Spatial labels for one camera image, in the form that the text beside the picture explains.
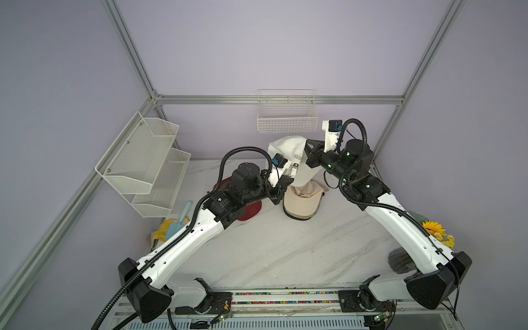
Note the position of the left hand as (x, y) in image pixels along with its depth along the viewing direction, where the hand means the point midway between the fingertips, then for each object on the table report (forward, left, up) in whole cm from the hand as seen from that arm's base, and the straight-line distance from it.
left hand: (289, 183), depth 66 cm
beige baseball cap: (+11, -9, -28) cm, 32 cm away
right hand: (+11, -5, +8) cm, 14 cm away
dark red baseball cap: (+10, +15, -33) cm, 37 cm away
